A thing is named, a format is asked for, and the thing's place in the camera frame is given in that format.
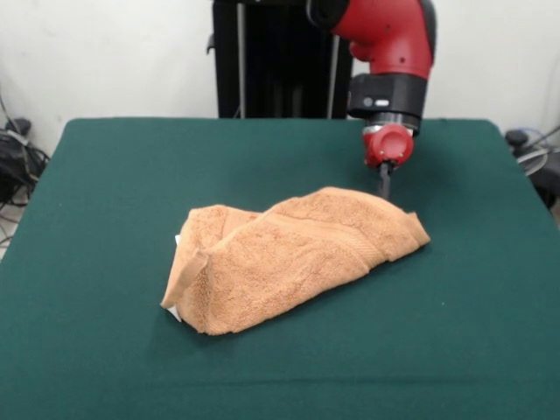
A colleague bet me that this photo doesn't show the tan terry towel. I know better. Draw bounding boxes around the tan terry towel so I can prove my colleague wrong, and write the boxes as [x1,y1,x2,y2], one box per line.
[159,186,432,337]

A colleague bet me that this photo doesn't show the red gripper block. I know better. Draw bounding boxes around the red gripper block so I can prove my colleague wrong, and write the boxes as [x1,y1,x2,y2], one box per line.
[360,123,415,200]

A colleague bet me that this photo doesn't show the dark green table cloth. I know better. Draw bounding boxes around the dark green table cloth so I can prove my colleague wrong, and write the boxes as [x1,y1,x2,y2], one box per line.
[0,115,560,420]

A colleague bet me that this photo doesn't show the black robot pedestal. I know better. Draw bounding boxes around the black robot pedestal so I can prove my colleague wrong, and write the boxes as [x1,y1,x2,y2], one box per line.
[206,0,364,119]

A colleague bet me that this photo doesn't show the black cable bundle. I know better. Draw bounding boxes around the black cable bundle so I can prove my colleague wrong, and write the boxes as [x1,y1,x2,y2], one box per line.
[0,87,52,211]
[505,126,560,207]

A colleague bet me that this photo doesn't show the black plug adapter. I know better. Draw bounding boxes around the black plug adapter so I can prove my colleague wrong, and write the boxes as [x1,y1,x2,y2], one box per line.
[4,117,32,136]

